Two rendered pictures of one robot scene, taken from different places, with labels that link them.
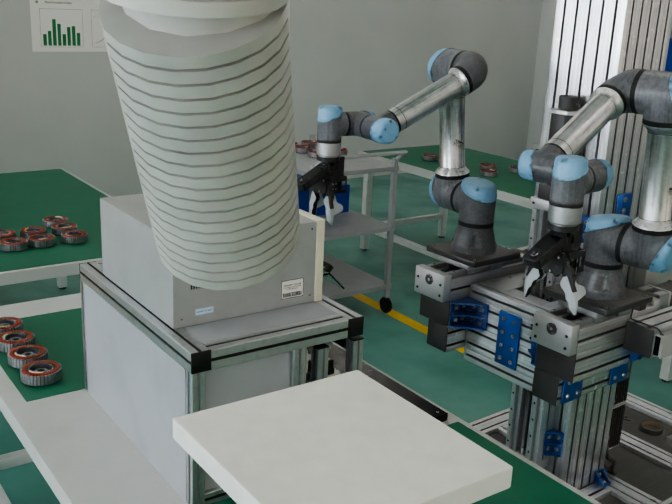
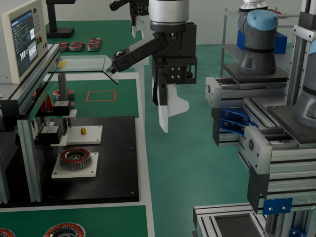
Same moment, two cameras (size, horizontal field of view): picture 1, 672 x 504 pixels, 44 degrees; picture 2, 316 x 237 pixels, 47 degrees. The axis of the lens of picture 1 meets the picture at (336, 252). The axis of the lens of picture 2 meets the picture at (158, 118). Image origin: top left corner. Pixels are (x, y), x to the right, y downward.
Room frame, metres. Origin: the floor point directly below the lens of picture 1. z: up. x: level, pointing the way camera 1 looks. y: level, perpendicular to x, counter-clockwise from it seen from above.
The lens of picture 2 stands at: (1.25, -0.87, 1.47)
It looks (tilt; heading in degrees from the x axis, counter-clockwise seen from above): 24 degrees down; 31
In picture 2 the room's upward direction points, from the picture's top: straight up
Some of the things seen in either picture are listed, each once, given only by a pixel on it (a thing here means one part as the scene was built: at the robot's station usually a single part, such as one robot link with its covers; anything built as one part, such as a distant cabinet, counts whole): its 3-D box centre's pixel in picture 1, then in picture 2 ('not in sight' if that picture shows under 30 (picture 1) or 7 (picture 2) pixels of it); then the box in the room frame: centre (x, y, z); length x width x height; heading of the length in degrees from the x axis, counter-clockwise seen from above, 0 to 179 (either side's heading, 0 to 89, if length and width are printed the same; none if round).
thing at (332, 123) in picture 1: (330, 123); not in sight; (2.57, 0.03, 1.45); 0.09 x 0.08 x 0.11; 120
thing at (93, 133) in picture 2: not in sight; (83, 134); (2.27, 0.12, 0.78); 0.15 x 0.15 x 0.01; 36
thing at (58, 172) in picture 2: not in sight; (76, 164); (2.07, -0.03, 0.78); 0.15 x 0.15 x 0.01; 36
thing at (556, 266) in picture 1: (562, 248); (172, 53); (1.88, -0.52, 1.29); 0.09 x 0.08 x 0.12; 128
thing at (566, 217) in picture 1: (563, 214); (168, 11); (1.87, -0.52, 1.37); 0.08 x 0.08 x 0.05
